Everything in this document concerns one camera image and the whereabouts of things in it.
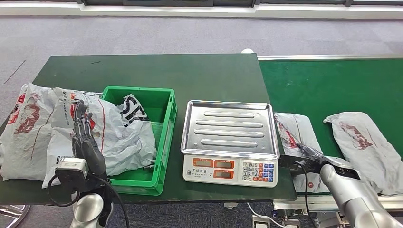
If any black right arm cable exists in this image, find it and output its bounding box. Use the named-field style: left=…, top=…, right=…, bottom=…
left=296, top=160, right=316, bottom=228

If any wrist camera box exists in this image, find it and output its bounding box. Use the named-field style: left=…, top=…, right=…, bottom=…
left=55, top=157, right=89, bottom=192
left=278, top=154, right=318, bottom=177

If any grey parcel black-red print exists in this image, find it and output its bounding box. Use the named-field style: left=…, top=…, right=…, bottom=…
left=41, top=87, right=157, bottom=189

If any grey parcel bright red print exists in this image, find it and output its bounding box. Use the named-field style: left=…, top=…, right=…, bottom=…
left=273, top=112, right=330, bottom=193

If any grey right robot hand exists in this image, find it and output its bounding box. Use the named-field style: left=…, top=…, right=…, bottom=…
left=296, top=143, right=325, bottom=167

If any large grey red-print parcel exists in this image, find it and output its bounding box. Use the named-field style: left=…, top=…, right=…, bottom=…
left=0, top=83, right=62, bottom=182

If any grey parcel faded red print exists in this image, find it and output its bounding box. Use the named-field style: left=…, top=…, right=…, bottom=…
left=323, top=112, right=403, bottom=196

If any white floor cable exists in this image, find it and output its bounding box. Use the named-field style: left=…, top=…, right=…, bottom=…
left=246, top=204, right=286, bottom=228

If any chrome chair base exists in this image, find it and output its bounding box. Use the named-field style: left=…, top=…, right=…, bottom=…
left=0, top=205, right=31, bottom=228

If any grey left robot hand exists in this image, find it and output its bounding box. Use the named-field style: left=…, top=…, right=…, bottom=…
left=70, top=100, right=108, bottom=180

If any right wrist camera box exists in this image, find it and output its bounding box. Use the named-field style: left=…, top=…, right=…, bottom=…
left=278, top=154, right=318, bottom=177

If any white floor socket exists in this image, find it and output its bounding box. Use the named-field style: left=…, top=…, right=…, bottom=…
left=251, top=215, right=271, bottom=228

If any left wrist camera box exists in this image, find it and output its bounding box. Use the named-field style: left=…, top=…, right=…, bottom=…
left=55, top=157, right=89, bottom=192

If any green conveyor belt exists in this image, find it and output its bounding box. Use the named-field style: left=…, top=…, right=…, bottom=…
left=257, top=54, right=403, bottom=221

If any green plastic crate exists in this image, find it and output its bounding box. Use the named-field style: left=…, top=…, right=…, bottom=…
left=100, top=86, right=178, bottom=196

